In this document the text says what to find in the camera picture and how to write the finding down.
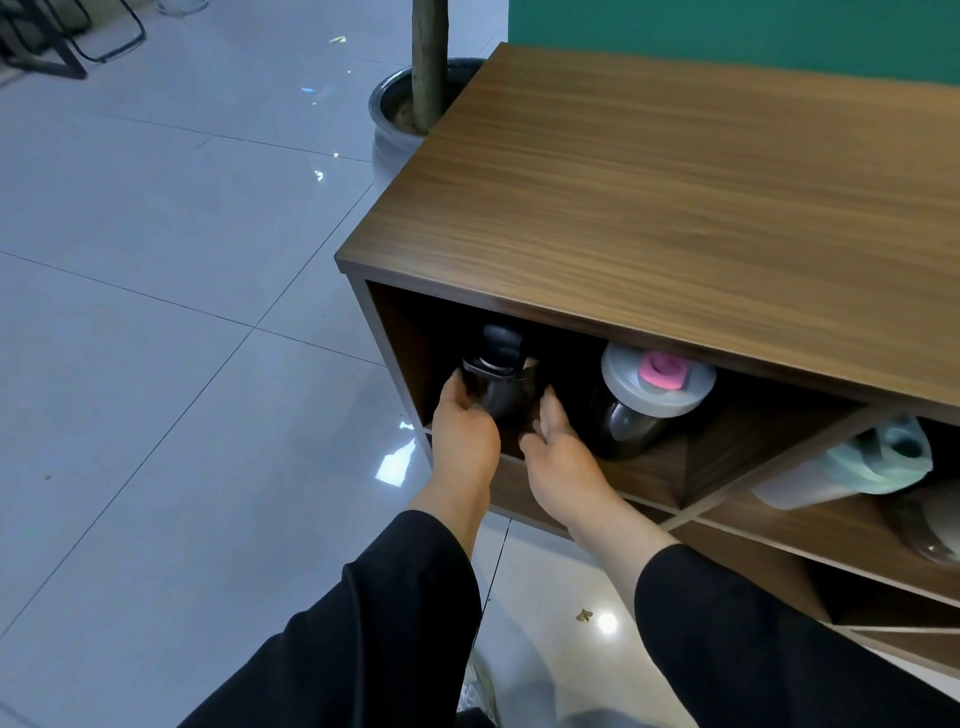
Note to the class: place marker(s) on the person's right hand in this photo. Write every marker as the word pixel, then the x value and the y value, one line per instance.
pixel 566 469

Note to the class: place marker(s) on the person's left hand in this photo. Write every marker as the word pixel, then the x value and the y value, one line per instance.
pixel 463 446

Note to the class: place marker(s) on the person's left thumb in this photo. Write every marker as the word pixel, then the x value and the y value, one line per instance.
pixel 452 389

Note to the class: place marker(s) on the person's right thumb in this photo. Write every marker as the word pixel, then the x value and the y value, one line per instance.
pixel 553 409

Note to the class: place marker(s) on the black flask bottle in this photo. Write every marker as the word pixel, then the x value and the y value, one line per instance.
pixel 501 375

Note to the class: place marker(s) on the person's right forearm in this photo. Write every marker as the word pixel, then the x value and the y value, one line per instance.
pixel 750 637

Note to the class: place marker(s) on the person's left forearm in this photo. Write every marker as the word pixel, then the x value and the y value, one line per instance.
pixel 360 637

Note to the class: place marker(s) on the dark bottle with pink-capped lid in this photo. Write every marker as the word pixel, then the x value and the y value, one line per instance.
pixel 641 397

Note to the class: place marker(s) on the brown wooden shelf cabinet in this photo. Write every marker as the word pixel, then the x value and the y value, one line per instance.
pixel 675 300

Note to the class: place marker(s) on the grey ceramic plant pot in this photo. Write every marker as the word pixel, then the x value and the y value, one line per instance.
pixel 397 124

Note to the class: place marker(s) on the person's shoe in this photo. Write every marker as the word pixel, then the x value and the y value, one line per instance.
pixel 477 694

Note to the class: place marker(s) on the clear bottle with teal lid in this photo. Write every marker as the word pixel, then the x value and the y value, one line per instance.
pixel 847 466

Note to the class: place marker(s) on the brown plant trunk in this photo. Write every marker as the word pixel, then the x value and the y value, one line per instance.
pixel 430 64

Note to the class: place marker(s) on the dark round container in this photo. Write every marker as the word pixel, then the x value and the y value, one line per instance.
pixel 926 525

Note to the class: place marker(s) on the black metal chair frame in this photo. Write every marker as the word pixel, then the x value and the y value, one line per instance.
pixel 60 34

